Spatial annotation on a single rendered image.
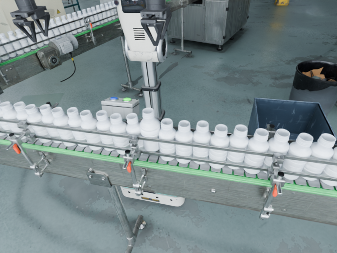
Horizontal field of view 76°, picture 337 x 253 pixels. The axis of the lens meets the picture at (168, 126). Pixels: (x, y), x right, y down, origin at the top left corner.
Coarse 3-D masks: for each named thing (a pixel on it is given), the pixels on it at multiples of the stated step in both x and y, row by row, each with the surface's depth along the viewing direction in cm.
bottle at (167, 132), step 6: (162, 120) 71; (168, 120) 72; (162, 126) 70; (168, 126) 69; (162, 132) 71; (168, 132) 71; (174, 132) 72; (162, 138) 71; (168, 138) 71; (174, 138) 72; (162, 144) 73; (168, 144) 73; (174, 144) 74; (162, 150) 75; (168, 150) 74; (174, 150) 76
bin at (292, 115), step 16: (256, 112) 106; (272, 112) 119; (288, 112) 117; (304, 112) 114; (320, 112) 106; (256, 128) 101; (288, 128) 123; (304, 128) 120; (320, 128) 104; (336, 144) 89
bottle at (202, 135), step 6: (204, 120) 69; (198, 126) 68; (204, 126) 71; (198, 132) 69; (204, 132) 68; (198, 138) 69; (204, 138) 69; (210, 138) 70; (204, 144) 70; (198, 150) 72; (204, 150) 72; (192, 156) 77; (198, 156) 74; (204, 156) 74; (198, 162) 76
